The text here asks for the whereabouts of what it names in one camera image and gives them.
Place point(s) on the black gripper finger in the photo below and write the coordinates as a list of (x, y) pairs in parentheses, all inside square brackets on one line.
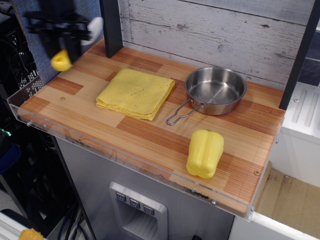
[(73, 50)]

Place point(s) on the small steel pan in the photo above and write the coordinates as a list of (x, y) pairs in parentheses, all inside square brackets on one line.
[(212, 91)]

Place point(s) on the yellow handled toy knife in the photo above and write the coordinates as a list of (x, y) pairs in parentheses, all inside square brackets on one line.
[(95, 28)]

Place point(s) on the white toy sink counter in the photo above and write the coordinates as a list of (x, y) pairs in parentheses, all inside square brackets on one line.
[(289, 195)]

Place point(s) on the black left shelf post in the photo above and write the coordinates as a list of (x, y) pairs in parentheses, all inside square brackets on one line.
[(111, 26)]

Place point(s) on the yellow toy bell pepper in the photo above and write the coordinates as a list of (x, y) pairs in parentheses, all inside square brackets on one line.
[(205, 150)]

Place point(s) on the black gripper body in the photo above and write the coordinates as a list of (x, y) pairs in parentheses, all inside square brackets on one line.
[(58, 17)]

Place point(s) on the grey toy ice dispenser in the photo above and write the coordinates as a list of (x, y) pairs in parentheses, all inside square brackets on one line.
[(139, 216)]

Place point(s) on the black shelf post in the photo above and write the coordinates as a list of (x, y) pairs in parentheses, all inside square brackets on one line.
[(301, 55), (111, 26)]

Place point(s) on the clear acrylic table guard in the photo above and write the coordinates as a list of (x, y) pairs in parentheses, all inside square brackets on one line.
[(66, 108)]

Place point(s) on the yellow folded cloth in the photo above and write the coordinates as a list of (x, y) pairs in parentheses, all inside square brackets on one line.
[(135, 94)]

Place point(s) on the black right shelf post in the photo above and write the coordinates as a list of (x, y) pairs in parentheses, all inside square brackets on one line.
[(301, 55)]

